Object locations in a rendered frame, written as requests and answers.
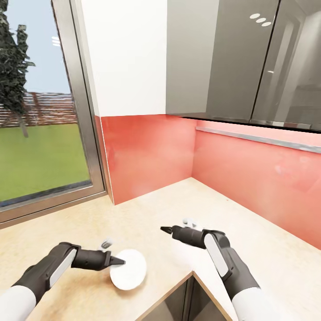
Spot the saucer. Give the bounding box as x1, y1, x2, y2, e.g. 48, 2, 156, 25
110, 249, 147, 290

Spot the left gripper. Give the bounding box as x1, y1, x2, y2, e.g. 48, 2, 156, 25
83, 250, 126, 271

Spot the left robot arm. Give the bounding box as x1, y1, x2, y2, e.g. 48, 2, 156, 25
0, 237, 126, 321

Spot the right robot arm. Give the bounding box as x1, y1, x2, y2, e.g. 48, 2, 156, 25
160, 217, 285, 321

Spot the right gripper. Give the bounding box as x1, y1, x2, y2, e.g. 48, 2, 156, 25
160, 225, 196, 247

